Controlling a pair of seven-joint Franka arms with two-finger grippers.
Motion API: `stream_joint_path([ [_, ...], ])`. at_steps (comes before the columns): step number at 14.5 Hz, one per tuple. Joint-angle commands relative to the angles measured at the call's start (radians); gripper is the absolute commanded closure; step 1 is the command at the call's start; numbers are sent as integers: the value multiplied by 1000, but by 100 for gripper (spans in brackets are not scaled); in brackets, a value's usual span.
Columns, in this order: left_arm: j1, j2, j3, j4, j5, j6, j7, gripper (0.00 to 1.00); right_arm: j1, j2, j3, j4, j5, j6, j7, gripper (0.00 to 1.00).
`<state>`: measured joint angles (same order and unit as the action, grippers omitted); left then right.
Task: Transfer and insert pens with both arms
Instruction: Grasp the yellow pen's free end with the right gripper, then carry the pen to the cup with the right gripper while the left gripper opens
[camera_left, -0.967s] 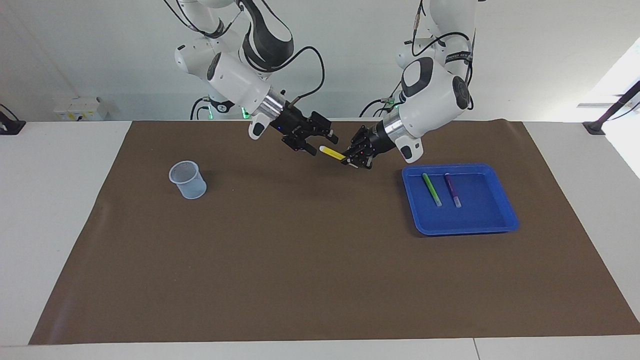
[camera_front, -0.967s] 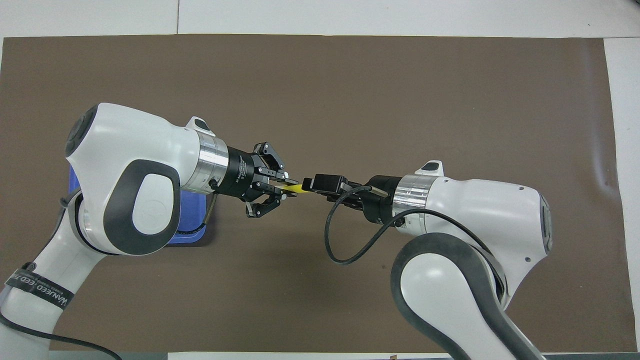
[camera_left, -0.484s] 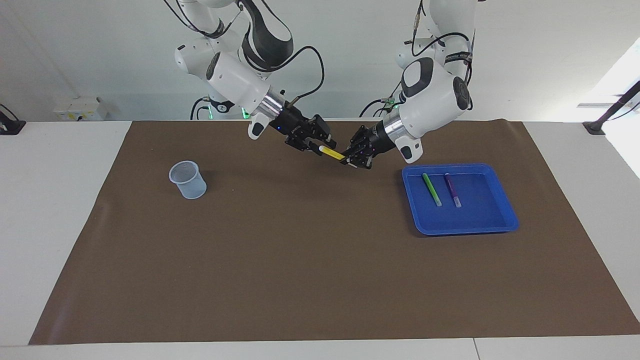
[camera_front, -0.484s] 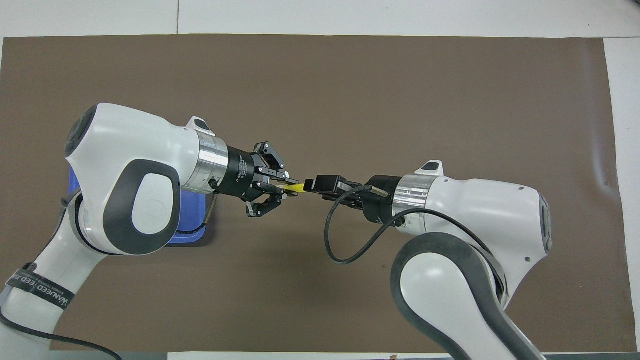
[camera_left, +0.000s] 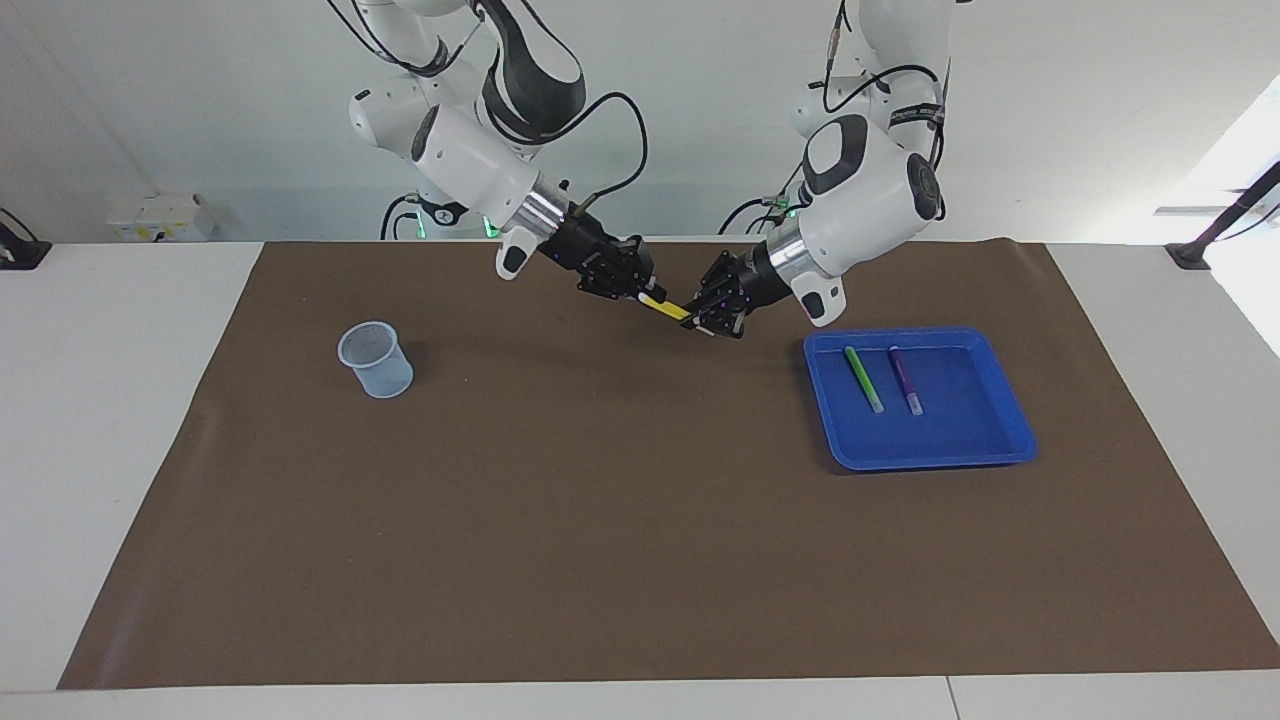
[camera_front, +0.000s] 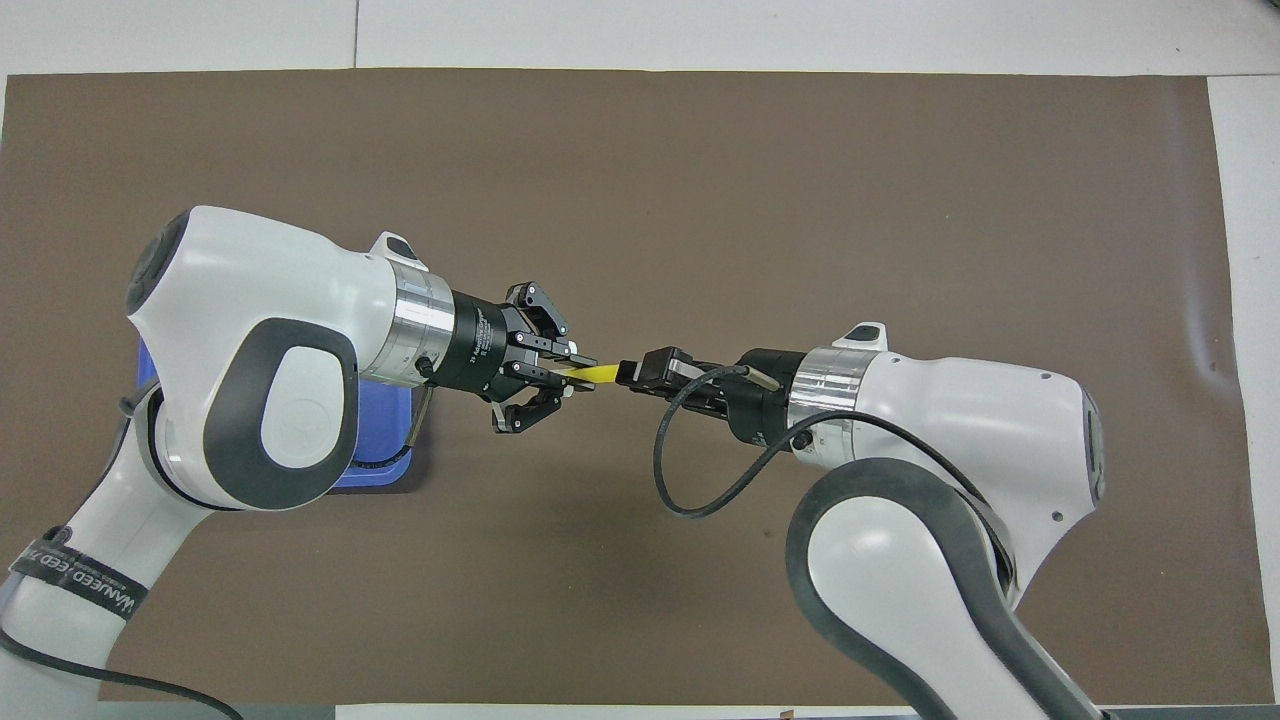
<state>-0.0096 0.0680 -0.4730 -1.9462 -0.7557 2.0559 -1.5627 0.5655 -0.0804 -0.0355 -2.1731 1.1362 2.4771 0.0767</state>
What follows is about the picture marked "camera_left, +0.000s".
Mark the purple pen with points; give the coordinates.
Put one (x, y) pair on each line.
(907, 380)

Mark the black stand with pole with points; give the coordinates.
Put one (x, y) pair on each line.
(1195, 250)

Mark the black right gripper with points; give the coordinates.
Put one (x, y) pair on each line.
(600, 255)

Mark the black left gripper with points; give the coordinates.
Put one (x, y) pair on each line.
(745, 285)

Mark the yellow pen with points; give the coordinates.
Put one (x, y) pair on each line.
(668, 309)

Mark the small black table clamp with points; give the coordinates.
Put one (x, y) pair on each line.
(15, 250)

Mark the blue plastic tray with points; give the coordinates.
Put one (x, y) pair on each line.
(930, 440)

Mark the translucent plastic cup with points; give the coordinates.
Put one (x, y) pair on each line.
(380, 372)

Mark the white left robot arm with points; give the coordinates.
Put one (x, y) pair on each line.
(860, 200)

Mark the brown table mat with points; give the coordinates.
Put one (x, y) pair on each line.
(600, 520)

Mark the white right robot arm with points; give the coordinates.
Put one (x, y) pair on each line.
(470, 160)

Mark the white power strip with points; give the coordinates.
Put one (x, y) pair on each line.
(160, 220)

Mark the green pen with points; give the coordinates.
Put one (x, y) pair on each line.
(865, 378)

